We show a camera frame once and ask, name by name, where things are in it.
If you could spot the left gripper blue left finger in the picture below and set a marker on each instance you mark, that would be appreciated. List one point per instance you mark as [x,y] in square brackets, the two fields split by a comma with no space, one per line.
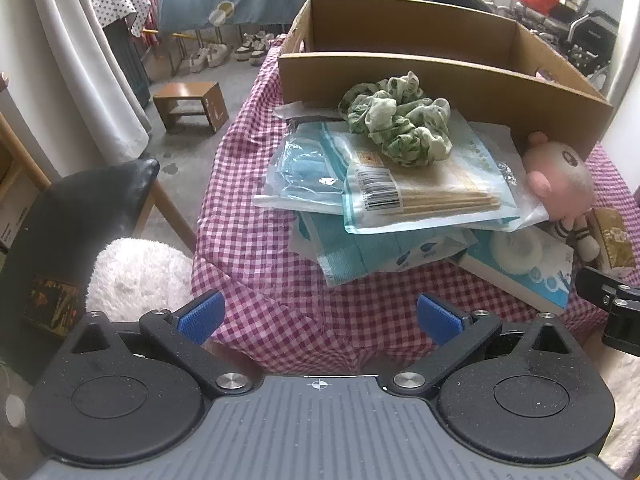
[179,336]

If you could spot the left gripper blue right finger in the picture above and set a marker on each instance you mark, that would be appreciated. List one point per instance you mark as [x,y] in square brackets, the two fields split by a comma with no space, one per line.
[460,338]

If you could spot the white tape roll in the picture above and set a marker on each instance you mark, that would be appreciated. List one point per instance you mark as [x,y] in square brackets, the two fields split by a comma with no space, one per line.
[517,252]

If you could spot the teal wet wipes pack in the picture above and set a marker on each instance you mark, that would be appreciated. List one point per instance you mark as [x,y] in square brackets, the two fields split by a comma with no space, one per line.
[344,257]

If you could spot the cotton swab packet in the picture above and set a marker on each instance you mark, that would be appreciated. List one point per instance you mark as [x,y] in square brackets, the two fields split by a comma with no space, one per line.
[380,196]

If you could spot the pink plush doll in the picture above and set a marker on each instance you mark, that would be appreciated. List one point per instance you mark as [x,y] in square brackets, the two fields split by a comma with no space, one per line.
[562,182]

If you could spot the blue face mask packet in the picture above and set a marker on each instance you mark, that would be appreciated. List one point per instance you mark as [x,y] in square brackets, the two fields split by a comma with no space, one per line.
[307,171]

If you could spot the green white scrunchie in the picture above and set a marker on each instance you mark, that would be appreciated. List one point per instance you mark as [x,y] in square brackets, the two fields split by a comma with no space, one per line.
[395,113]

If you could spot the white fluffy cushion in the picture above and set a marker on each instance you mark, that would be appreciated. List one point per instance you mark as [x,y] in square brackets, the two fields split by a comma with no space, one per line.
[132,276]

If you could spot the pink checkered tablecloth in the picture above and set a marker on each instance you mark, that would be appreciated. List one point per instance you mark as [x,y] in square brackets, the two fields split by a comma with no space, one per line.
[279,310]

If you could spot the yellow snack packet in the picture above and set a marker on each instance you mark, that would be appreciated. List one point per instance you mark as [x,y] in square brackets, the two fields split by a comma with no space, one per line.
[616,256]

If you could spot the black wooden chair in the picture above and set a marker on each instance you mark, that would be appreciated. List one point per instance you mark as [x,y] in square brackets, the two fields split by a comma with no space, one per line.
[47,270]

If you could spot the small wooden stool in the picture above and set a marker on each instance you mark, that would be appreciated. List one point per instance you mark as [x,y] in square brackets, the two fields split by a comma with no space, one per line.
[190,99]

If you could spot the white curtain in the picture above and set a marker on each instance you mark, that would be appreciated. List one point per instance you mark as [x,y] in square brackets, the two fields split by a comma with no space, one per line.
[106,103]

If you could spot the brown cardboard box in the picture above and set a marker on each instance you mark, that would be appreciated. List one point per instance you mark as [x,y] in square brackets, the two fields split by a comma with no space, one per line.
[489,68]

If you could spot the white shoes pair left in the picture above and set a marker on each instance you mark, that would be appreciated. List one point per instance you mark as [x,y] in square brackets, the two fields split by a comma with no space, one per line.
[211,56]

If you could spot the white shoes pair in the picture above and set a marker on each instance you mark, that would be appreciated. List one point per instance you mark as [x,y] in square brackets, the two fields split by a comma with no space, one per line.
[211,56]
[254,48]

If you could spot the white shoes pair right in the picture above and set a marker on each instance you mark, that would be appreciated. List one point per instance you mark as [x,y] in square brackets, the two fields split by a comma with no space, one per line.
[254,48]

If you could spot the wheelchair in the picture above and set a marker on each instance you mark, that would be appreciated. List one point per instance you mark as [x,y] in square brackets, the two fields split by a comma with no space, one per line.
[586,37]

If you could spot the polka dot cloth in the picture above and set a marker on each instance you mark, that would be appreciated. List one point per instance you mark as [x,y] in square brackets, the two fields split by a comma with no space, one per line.
[133,12]

